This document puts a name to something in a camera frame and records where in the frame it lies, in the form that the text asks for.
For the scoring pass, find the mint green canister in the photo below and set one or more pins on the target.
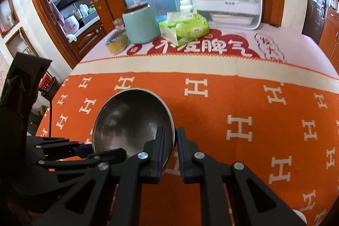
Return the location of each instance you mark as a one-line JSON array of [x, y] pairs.
[[140, 24]]

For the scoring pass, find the small glass jar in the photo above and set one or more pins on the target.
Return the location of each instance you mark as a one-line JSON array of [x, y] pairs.
[[118, 26]]

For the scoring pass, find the green tissue pack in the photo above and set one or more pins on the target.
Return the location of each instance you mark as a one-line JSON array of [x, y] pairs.
[[185, 30]]

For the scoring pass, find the pink rice cooker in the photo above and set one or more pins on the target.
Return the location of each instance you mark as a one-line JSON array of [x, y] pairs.
[[71, 25]]

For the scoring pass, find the white pill bottle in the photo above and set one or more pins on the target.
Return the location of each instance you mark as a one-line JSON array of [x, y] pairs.
[[186, 6]]

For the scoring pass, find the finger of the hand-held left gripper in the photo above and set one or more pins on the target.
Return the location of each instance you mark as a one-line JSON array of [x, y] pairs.
[[111, 155], [83, 151]]

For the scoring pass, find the yellow tin can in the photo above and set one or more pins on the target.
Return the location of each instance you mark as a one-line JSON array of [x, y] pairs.
[[116, 47]]

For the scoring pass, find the large wooden picture frame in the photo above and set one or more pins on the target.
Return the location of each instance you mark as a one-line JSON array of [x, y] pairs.
[[16, 40]]

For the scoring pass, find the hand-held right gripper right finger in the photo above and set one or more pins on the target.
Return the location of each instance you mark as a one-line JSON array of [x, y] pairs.
[[181, 141]]

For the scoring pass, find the small steel bowl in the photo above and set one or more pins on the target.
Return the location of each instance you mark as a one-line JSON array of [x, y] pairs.
[[127, 120]]

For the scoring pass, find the orange patterned blanket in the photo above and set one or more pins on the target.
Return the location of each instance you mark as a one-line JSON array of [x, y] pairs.
[[225, 99]]

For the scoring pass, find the small wooden picture frame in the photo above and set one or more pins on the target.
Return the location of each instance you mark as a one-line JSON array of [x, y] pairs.
[[8, 16]]

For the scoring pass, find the wooden kitchen cabinet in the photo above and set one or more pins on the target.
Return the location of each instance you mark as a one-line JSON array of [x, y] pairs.
[[87, 43]]

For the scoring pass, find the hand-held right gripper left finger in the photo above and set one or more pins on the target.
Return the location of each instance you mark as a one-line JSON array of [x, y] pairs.
[[160, 141]]

